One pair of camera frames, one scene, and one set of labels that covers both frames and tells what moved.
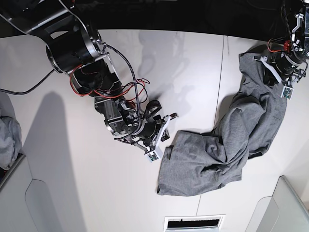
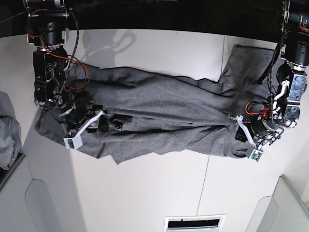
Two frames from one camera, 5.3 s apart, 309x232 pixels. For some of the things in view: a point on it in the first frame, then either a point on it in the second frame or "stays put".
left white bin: x=14 y=215 stays put
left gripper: x=149 y=130 to x=81 y=108
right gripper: x=280 y=67 to x=260 y=127
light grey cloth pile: x=10 y=133 stays put
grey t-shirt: x=194 y=163 to x=128 y=116
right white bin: x=283 y=211 stays put
